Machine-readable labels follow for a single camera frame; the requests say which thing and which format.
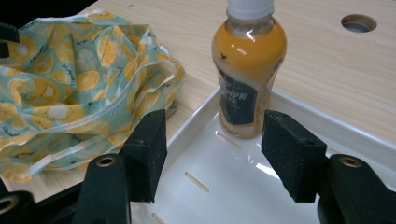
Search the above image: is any white plastic tray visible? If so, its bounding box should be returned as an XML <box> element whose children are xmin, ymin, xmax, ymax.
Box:
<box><xmin>130</xmin><ymin>85</ymin><xmax>396</xmax><ymax>224</ymax></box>

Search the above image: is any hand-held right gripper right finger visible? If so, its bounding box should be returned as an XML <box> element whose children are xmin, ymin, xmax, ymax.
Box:
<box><xmin>261</xmin><ymin>109</ymin><xmax>328</xmax><ymax>203</ymax></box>

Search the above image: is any lemon print plastic bag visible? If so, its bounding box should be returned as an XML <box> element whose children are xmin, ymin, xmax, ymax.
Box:
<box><xmin>0</xmin><ymin>10</ymin><xmax>187</xmax><ymax>185</ymax></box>

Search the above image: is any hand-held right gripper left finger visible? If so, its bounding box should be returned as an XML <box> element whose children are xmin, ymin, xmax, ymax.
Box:
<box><xmin>120</xmin><ymin>108</ymin><xmax>168</xmax><ymax>204</ymax></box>

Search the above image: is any orange drink bottle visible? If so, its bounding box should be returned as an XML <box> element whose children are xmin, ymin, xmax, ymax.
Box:
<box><xmin>211</xmin><ymin>0</ymin><xmax>288</xmax><ymax>140</ymax></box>

